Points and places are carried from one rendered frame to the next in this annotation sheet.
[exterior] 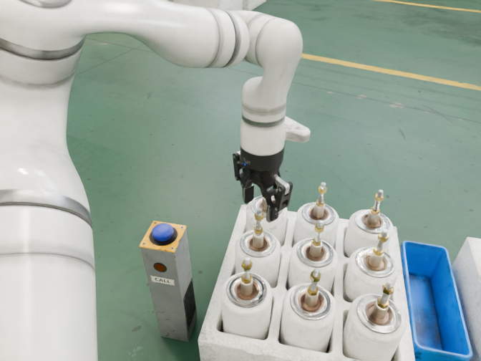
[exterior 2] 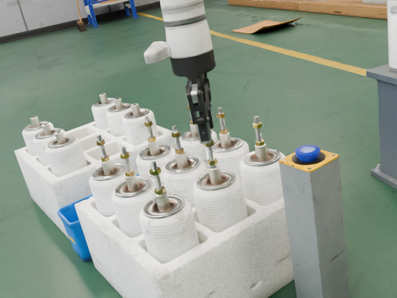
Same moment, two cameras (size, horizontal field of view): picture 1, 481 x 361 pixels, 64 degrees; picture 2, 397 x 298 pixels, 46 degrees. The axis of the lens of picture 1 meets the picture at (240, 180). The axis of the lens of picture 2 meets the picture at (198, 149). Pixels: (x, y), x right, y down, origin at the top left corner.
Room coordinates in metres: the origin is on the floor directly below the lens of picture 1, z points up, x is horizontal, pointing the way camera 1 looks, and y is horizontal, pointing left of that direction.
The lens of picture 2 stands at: (1.11, 0.53, 0.65)
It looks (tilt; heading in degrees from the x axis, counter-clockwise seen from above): 22 degrees down; 227
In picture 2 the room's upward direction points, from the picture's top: 11 degrees counter-clockwise
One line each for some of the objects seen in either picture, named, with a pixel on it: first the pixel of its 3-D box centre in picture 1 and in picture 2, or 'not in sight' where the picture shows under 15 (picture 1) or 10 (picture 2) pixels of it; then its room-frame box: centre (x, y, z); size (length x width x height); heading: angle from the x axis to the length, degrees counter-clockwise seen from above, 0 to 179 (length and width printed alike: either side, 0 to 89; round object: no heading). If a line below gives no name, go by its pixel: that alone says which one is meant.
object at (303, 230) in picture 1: (313, 241); (144, 226); (0.65, -0.18, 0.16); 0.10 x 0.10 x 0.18
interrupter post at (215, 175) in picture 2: (258, 239); (214, 174); (0.56, -0.04, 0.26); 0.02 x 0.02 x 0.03
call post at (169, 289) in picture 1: (172, 286); (316, 238); (0.52, 0.15, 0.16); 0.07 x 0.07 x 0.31; 78
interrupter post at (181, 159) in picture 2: (316, 248); (181, 159); (0.53, -0.15, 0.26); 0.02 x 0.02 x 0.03
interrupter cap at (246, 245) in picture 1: (258, 243); (215, 180); (0.56, -0.04, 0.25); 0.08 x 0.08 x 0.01
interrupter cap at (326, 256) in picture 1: (315, 253); (182, 165); (0.53, -0.15, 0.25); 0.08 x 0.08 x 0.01
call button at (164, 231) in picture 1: (162, 233); (308, 154); (0.52, 0.15, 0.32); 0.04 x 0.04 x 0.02
